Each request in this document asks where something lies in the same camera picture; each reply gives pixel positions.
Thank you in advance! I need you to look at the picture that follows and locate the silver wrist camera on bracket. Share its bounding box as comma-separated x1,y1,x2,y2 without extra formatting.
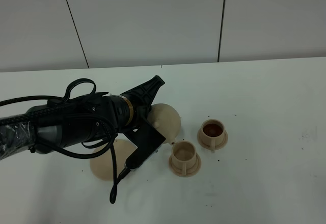
124,119,166,170

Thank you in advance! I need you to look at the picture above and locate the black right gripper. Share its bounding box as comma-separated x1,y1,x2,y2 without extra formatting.
112,75,165,130

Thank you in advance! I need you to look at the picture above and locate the tan cup saucer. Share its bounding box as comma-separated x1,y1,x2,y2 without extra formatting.
197,129,228,152
169,153,201,177

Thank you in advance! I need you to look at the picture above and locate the tan far cup saucer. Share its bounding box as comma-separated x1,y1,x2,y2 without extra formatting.
197,129,228,152

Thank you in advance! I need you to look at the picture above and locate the tan near cup saucer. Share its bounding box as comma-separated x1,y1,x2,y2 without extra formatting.
169,153,201,177

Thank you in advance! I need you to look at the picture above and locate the tan round teapot saucer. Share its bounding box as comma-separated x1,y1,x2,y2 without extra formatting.
90,139,137,181

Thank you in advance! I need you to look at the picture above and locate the tan teacup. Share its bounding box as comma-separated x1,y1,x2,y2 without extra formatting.
171,141,197,161
200,120,225,137

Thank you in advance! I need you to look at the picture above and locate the tan near teacup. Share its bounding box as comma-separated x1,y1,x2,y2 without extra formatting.
171,141,197,161

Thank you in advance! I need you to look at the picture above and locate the black braided camera cable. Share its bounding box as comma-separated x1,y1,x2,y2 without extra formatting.
0,78,133,204

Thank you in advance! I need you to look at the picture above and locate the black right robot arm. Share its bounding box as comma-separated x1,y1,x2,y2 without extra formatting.
1,76,165,170

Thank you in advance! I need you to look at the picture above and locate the tan far teacup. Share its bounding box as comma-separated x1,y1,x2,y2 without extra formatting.
200,120,225,137

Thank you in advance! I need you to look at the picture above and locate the tan ceramic teapot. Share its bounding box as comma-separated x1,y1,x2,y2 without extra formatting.
148,103,181,145

